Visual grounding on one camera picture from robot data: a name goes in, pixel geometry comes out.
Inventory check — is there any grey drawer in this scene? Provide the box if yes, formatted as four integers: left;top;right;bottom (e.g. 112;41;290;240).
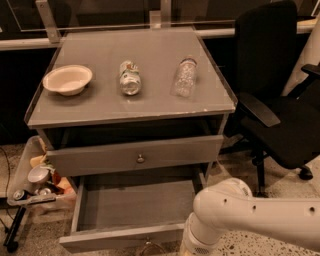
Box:
60;166;206;253
47;135;223;176

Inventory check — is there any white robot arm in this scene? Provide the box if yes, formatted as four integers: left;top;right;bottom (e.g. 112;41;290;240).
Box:
183;2;320;254

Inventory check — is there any grey drawer cabinet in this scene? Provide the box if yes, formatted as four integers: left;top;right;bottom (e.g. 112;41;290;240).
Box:
23;27;239;181

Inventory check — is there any clear plastic water bottle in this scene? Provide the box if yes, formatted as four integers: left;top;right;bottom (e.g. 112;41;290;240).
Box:
171;57;197;98

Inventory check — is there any green labelled soda can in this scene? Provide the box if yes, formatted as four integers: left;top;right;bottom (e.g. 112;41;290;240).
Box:
119;60;142;96

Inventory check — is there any white paper bowl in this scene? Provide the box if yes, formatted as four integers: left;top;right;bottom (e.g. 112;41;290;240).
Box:
42;65;93;96

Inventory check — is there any black office chair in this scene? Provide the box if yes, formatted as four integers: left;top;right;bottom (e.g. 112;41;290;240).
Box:
225;0;320;196

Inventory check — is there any silver can in bin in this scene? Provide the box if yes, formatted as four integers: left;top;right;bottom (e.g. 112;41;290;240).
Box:
27;165;50;184

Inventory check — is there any clear plastic storage bin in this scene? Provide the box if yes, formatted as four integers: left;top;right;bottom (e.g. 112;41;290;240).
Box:
7;136;76;214

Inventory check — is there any metal railing bar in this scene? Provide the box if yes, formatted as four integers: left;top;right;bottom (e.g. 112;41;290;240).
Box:
0;0;318;52

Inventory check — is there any black stand leg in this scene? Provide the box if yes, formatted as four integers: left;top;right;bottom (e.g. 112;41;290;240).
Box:
3;206;26;253

